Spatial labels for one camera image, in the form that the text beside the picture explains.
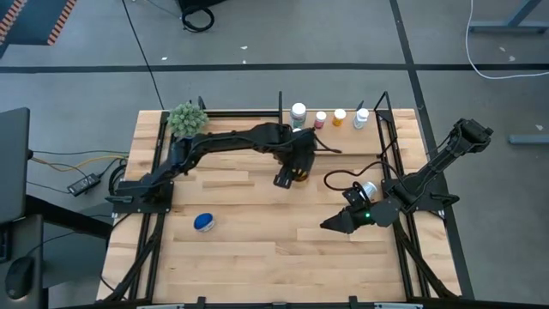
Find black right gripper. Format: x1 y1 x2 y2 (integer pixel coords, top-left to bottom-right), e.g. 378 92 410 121
320 182 375 235

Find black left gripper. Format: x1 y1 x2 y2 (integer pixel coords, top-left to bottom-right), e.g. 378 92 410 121
273 127 319 190

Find large bottle green label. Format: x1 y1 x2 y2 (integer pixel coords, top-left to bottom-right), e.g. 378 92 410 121
289 101 308 130

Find white medicine bottle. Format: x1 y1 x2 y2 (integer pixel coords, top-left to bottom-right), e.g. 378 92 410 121
352 107 371 131

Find white jar blue lid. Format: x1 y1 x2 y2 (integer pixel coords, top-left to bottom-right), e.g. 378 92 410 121
192 212 217 233

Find artificial green plant white pot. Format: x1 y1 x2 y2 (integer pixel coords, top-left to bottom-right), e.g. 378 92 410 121
166 101 210 139

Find black power adapter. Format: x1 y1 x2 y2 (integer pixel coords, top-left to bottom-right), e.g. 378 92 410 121
67 173 102 197

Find black desk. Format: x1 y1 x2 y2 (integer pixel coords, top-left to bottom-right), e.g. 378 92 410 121
0 195 113 309

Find dark grey monitor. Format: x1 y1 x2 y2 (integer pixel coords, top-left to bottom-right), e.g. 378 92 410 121
0 106 32 225

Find black computer mouse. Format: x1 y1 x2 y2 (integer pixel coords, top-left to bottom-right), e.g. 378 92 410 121
4 256 37 300

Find dark mat orange striped edge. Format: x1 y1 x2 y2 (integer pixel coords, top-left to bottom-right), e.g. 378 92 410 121
0 0 78 47

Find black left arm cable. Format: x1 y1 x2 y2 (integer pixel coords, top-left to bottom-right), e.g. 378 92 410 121
315 135 343 155

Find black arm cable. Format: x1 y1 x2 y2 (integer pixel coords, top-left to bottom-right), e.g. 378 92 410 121
315 135 343 155
323 160 389 193

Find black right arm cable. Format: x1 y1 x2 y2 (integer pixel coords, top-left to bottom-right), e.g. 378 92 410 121
323 160 389 193

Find wooden shelf black metal frame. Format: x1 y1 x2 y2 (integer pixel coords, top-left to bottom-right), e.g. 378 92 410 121
277 90 395 161

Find black aluminium table frame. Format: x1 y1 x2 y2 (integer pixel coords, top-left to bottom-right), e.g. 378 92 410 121
96 90 462 309

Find coiled black cable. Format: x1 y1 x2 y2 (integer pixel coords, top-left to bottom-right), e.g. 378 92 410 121
180 4 215 33

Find yellow floor cable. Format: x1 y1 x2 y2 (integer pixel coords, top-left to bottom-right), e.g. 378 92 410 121
29 154 128 173

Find white power cable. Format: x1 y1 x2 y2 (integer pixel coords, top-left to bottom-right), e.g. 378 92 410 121
464 0 549 81

